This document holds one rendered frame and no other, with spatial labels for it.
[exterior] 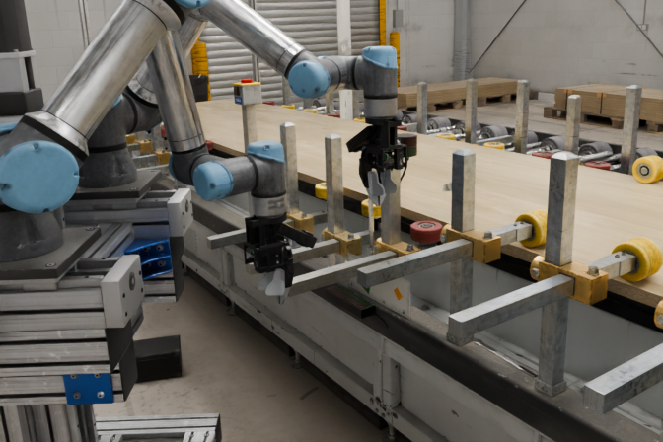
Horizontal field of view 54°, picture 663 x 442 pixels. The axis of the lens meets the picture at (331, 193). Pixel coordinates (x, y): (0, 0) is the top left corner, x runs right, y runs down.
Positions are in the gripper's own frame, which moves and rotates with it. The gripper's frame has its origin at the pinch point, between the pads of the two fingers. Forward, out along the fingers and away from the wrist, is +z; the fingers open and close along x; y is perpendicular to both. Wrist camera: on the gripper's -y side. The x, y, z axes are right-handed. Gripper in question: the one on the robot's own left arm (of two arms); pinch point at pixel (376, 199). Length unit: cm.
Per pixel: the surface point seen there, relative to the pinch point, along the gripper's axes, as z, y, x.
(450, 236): 5.0, 19.3, 5.5
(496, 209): 10.4, -0.1, 41.3
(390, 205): 3.3, -2.9, 6.5
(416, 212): 10.6, -12.3, 23.2
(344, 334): 71, -62, 31
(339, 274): 15.7, 0.9, -11.5
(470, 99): -5, -84, 115
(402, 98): 76, -597, 501
